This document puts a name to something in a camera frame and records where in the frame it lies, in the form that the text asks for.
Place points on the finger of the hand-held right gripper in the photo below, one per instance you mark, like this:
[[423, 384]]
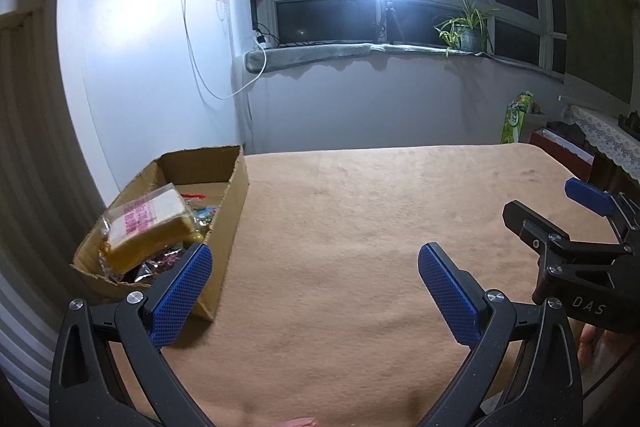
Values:
[[590, 198], [530, 224]]

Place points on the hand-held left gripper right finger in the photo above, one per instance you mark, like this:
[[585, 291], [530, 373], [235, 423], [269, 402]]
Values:
[[450, 302]]

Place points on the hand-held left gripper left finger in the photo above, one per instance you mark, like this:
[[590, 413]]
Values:
[[182, 297]]

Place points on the clear dark red snack packet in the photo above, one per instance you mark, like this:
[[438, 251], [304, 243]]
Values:
[[160, 264]]

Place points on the sliced bread packet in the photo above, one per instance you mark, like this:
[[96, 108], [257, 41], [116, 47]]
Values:
[[150, 227]]

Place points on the cardboard box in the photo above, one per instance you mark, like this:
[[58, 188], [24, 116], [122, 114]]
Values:
[[230, 232]]

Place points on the red strips packet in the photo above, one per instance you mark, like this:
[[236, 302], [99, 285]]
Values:
[[192, 196]]

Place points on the person's right hand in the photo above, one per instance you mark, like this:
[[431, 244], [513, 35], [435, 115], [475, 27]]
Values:
[[590, 339]]

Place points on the person's left hand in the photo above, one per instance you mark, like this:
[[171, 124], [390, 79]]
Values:
[[300, 422]]

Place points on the red box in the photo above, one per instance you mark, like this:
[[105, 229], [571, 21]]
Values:
[[555, 147]]

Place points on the white lace cloth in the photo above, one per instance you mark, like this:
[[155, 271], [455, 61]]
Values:
[[605, 132]]

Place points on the green carton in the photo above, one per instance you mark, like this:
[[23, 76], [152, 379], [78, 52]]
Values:
[[515, 122]]

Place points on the potted plant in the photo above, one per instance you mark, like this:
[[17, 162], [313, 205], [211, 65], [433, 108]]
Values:
[[467, 34]]

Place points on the white cabinet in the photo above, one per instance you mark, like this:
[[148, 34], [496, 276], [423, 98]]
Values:
[[140, 57]]

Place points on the black tripod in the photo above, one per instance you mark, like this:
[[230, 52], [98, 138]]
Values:
[[387, 14]]

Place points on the white power strip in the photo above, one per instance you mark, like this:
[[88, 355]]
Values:
[[261, 39]]

